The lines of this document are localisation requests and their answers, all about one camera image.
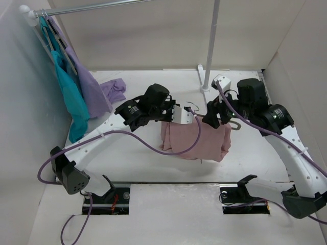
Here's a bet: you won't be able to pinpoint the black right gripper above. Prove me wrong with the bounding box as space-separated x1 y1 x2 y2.
201 87 253 128

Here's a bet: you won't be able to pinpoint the grey clothes hanger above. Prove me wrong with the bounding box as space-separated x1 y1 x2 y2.
184 101 242 131

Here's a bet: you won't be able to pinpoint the pink trousers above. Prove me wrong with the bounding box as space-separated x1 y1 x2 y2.
160 121 231 162

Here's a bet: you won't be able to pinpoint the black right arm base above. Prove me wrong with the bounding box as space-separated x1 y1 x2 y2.
218 175 270 215

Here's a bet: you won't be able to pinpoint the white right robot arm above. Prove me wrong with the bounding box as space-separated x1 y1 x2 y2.
202 75 326 219

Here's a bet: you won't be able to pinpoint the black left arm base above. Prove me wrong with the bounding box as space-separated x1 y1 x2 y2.
82 183 131 215

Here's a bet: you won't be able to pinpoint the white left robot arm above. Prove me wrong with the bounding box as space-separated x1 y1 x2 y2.
51 83 181 203

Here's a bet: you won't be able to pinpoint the grey hanger with purple garment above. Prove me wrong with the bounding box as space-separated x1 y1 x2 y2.
47 19 78 75

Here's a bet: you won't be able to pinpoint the grey hanger with teal garment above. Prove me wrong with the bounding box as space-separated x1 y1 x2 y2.
39 17 60 53

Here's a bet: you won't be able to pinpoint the purple hanging garment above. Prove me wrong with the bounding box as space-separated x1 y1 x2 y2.
44 17 126 119

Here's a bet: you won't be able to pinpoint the grey vertical rack pole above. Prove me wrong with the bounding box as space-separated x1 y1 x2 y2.
204 0 220 88

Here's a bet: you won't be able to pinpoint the teal hanging garment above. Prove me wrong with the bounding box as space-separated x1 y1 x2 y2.
38 17 90 143

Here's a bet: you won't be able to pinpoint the white rack corner joint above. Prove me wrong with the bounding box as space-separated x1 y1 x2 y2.
19 5 38 27

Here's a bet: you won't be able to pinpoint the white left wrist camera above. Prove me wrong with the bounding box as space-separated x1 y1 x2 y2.
172 105 194 125

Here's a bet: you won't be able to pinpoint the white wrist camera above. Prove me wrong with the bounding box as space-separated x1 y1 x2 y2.
211 75 231 95
172 105 194 125

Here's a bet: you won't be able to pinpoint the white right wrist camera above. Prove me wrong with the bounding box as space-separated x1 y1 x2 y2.
211 75 231 95

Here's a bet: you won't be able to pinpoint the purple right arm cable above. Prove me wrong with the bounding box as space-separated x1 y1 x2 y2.
216 83 327 225

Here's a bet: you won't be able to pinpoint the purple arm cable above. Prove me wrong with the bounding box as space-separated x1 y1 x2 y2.
216 83 327 225
37 107 202 245

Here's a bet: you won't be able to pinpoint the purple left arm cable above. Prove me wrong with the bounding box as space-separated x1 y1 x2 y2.
37 107 202 245

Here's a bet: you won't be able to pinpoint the silver horizontal rack rail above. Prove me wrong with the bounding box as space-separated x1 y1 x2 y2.
29 0 169 18

